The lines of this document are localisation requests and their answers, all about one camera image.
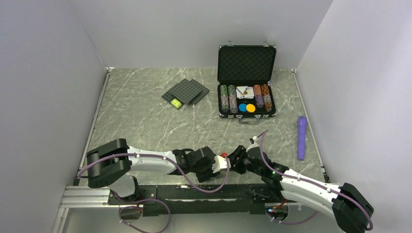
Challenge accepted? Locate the purple-grey chip stack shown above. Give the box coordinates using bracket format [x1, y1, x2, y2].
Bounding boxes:
[229, 97, 237, 109]

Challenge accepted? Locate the purple chip stack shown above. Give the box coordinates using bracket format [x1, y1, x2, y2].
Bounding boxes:
[255, 95, 264, 108]

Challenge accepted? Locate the grey chip stack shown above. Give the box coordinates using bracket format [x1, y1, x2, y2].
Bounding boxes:
[221, 96, 229, 109]

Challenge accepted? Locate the small chip stack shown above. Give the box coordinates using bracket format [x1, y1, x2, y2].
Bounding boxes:
[263, 95, 272, 105]

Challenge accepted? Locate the dark green chip stack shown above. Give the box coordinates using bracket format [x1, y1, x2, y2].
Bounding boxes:
[227, 85, 236, 98]

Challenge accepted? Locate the red chip stack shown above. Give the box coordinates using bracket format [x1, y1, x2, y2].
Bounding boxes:
[253, 84, 262, 96]

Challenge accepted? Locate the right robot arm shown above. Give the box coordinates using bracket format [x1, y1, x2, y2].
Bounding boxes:
[228, 146, 374, 233]

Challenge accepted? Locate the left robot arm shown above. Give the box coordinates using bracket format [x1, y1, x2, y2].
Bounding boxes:
[78, 138, 231, 204]

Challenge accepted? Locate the blue dealer button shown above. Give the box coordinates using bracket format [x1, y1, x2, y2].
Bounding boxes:
[239, 103, 247, 112]

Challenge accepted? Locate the yellow dealer button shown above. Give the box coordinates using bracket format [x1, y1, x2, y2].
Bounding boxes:
[246, 104, 256, 113]

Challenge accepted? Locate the playing cards deck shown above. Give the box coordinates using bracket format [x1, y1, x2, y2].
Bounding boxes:
[235, 86, 255, 99]

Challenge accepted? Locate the purple cylinder object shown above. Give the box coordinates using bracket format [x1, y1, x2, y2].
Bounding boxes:
[297, 116, 308, 161]

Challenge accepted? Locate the yellow-green dice block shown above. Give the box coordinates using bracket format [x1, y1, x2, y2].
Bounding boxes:
[170, 99, 182, 109]

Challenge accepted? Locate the dark foam pad top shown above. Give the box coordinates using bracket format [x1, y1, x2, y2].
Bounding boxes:
[161, 79, 199, 104]

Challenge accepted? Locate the black poker case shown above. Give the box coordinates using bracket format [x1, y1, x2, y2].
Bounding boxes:
[217, 45, 277, 124]

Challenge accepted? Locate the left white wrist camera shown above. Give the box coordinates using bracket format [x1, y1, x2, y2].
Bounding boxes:
[212, 155, 231, 173]

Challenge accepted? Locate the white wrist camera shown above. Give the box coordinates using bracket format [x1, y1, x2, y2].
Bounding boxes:
[212, 155, 231, 173]
[246, 136, 259, 152]

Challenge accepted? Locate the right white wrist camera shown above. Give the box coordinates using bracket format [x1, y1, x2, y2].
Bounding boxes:
[246, 136, 259, 152]

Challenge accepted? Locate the black base frame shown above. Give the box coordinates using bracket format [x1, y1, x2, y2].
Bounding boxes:
[107, 183, 300, 216]

